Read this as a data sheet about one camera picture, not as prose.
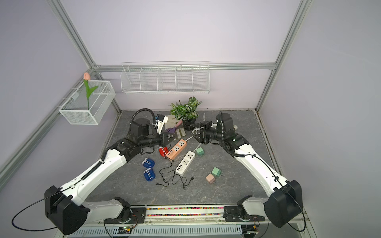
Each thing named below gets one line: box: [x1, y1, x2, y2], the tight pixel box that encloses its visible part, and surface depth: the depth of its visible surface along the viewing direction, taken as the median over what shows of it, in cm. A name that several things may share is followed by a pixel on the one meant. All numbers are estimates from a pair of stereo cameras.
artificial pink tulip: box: [83, 71, 99, 111], surface depth 85 cm
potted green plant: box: [170, 96, 202, 131], surface depth 91 cm
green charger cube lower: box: [211, 166, 223, 178], surface depth 88 cm
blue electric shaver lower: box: [143, 167, 156, 182], surface depth 86 cm
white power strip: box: [175, 150, 196, 177], surface depth 91 cm
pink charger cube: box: [205, 173, 216, 184], surface depth 86 cm
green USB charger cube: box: [195, 146, 205, 157], surface depth 97 cm
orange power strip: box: [166, 138, 188, 161], surface depth 97 cm
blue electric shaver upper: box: [141, 157, 155, 169], surface depth 91 cm
